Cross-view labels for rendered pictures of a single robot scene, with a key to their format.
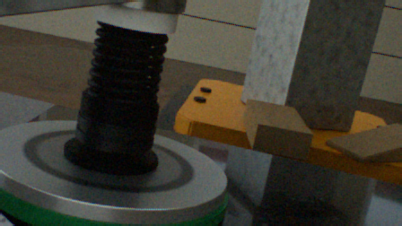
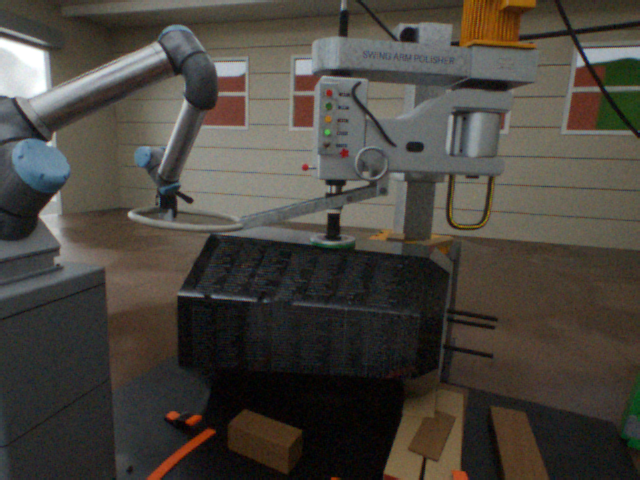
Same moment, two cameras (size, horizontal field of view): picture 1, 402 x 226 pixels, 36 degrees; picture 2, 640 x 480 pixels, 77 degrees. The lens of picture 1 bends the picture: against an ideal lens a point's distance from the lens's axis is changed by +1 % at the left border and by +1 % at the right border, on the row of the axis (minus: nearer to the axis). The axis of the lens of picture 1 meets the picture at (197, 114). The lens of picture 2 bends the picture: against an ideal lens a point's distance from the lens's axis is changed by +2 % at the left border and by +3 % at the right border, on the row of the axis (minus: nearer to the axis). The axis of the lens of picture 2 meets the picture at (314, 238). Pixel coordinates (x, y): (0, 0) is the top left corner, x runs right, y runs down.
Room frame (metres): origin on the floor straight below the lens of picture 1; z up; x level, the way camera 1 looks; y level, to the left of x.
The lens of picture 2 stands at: (-1.24, -0.44, 1.24)
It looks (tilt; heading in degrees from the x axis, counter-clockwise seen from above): 11 degrees down; 19
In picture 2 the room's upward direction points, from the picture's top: 2 degrees clockwise
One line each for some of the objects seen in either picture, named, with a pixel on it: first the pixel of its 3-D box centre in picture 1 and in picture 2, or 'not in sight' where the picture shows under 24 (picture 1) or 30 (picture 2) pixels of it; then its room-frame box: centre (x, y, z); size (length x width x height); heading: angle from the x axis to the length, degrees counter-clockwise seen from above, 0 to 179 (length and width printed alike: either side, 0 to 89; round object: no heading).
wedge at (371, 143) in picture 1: (380, 141); (434, 241); (1.21, -0.37, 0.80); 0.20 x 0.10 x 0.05; 126
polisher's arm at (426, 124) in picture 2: not in sight; (422, 142); (0.69, -0.29, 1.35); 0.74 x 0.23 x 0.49; 117
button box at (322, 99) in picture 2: not in sight; (327, 119); (0.39, 0.08, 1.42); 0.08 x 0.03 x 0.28; 117
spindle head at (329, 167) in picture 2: not in sight; (355, 135); (0.56, 0.00, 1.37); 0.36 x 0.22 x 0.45; 117
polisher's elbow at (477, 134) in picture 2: not in sight; (476, 136); (0.82, -0.52, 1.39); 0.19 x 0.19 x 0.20
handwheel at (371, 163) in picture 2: not in sight; (369, 163); (0.47, -0.09, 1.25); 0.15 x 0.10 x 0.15; 117
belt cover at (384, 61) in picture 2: not in sight; (418, 69); (0.68, -0.24, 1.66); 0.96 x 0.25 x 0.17; 117
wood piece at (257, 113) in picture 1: (275, 126); (395, 239); (1.15, -0.15, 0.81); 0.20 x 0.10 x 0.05; 4
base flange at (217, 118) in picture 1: (292, 122); (410, 240); (1.39, -0.22, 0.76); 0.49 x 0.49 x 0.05; 86
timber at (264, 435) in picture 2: not in sight; (265, 439); (0.12, 0.21, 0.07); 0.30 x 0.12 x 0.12; 82
